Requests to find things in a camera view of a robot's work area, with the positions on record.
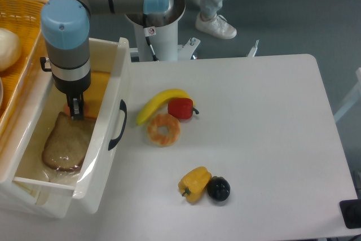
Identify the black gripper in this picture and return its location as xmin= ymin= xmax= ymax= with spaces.
xmin=52 ymin=75 xmax=91 ymax=121

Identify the brown egg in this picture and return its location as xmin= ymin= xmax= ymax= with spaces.
xmin=63 ymin=103 xmax=89 ymax=116

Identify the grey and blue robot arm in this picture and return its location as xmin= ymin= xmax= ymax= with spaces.
xmin=41 ymin=0 xmax=169 ymax=120

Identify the white open drawer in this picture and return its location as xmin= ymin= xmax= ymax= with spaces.
xmin=1 ymin=38 xmax=131 ymax=218

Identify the white drawer cabinet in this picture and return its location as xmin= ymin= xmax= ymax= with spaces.
xmin=1 ymin=33 xmax=73 ymax=218

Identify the orange toast slice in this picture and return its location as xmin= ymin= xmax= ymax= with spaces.
xmin=83 ymin=72 xmax=111 ymax=119

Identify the brown bread slice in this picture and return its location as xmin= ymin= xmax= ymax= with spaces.
xmin=41 ymin=112 xmax=95 ymax=172

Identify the yellow banana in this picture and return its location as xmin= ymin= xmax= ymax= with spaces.
xmin=136 ymin=89 xmax=195 ymax=125

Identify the white round bun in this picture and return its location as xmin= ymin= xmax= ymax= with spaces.
xmin=1 ymin=28 xmax=22 ymax=72

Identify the orange glazed donut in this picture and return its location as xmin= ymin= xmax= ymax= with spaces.
xmin=146 ymin=113 xmax=181 ymax=147

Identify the red bell pepper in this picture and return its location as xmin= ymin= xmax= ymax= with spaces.
xmin=168 ymin=98 xmax=199 ymax=120

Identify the yellow wicker basket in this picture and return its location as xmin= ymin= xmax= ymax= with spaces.
xmin=1 ymin=0 xmax=48 ymax=134

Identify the yellow bell pepper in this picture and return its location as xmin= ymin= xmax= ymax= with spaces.
xmin=178 ymin=166 xmax=212 ymax=203

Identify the black round fruit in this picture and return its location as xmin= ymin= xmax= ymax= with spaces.
xmin=206 ymin=176 xmax=231 ymax=202

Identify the black device at edge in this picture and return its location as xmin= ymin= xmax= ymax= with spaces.
xmin=339 ymin=199 xmax=361 ymax=229

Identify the black drawer handle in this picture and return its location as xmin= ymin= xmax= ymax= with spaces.
xmin=108 ymin=99 xmax=127 ymax=151

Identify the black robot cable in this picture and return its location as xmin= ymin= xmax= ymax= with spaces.
xmin=142 ymin=13 xmax=159 ymax=62

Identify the white bracket behind table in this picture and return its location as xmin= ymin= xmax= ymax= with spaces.
xmin=247 ymin=40 xmax=259 ymax=58

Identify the white frame at right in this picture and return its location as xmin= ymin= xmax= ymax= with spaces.
xmin=333 ymin=68 xmax=360 ymax=123

